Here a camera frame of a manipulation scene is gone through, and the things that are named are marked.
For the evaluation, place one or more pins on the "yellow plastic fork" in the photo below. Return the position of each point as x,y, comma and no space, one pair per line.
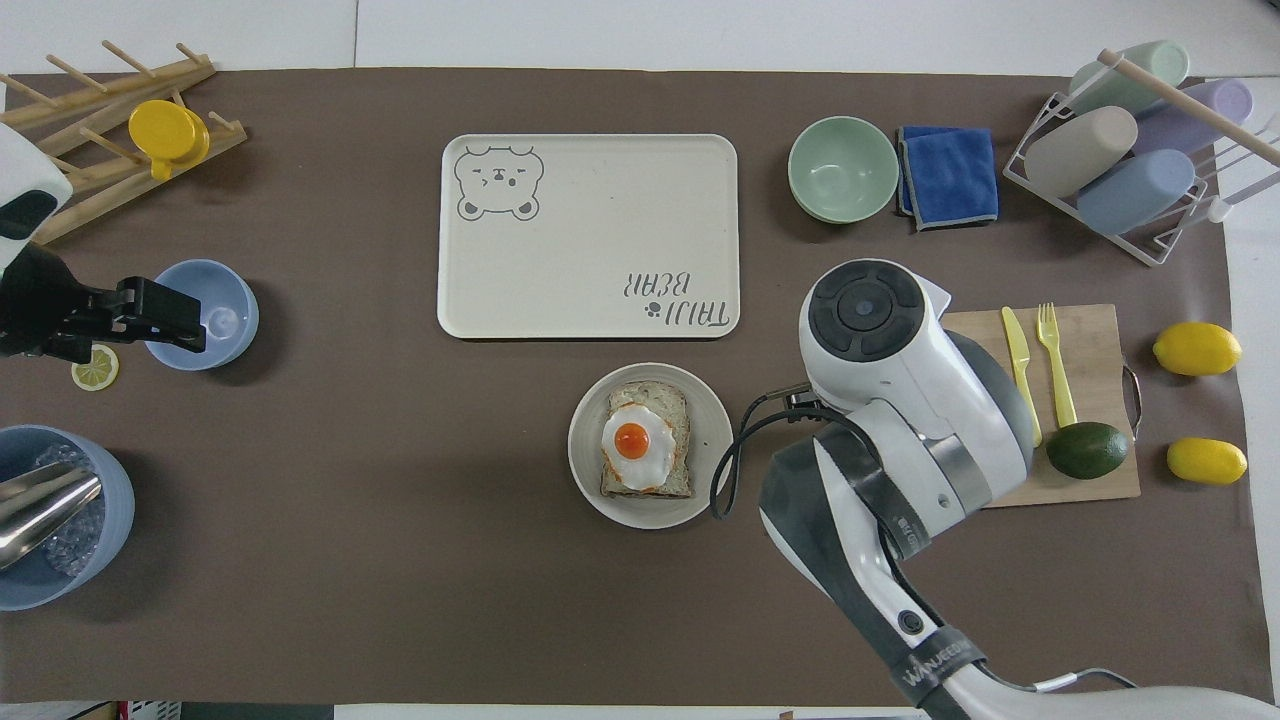
1056,370

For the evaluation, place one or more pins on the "metal scoop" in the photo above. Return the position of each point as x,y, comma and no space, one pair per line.
45,505

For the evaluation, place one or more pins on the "wooden cutting board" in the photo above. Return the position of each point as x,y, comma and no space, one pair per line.
1095,340

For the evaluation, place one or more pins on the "green avocado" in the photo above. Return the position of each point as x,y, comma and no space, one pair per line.
1088,450

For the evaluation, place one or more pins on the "wooden peg rack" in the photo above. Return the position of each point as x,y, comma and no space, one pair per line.
95,150

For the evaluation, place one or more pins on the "large blue bowl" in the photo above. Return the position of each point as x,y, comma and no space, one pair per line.
105,560

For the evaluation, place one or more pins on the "clear ice cubes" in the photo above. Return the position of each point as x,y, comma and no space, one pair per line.
80,540

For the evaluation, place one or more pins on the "beige round plate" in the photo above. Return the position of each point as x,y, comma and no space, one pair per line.
710,440

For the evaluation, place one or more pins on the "pale blue cup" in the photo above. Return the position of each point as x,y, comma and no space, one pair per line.
1135,192

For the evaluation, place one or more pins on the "yellow plastic knife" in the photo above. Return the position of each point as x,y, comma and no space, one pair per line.
1019,360

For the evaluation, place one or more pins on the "light blue bowl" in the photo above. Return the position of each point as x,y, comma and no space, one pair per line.
225,320

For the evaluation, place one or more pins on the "toast with fried egg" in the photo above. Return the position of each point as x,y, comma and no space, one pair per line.
650,395

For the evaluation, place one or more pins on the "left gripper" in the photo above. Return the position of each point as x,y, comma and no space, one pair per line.
45,305

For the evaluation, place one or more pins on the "lilac cup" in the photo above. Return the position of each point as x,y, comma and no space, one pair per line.
1215,105

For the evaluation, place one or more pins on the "fried egg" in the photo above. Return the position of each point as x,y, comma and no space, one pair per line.
632,440

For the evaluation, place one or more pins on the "yellow cup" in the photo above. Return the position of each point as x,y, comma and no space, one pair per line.
162,130

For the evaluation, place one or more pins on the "beige tray with bear print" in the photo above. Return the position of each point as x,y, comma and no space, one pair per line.
590,230

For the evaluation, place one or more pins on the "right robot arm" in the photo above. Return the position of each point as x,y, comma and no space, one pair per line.
900,400

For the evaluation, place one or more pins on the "pale green cup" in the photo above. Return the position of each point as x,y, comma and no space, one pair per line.
1120,85

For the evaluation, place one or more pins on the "beige cup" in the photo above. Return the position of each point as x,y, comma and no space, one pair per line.
1080,150

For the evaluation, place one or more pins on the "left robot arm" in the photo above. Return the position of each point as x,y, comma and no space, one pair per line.
32,162

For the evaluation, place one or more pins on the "lemon slice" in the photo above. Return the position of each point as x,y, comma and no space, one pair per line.
95,370

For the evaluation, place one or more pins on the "yellow lemon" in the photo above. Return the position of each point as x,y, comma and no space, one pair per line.
1207,461
1197,349

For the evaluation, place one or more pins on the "green bowl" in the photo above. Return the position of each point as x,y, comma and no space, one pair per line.
842,170

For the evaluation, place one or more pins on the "wooden rod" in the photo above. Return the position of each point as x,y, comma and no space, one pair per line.
1190,105

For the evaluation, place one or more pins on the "blue cloth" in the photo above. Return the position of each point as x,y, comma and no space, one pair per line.
950,175

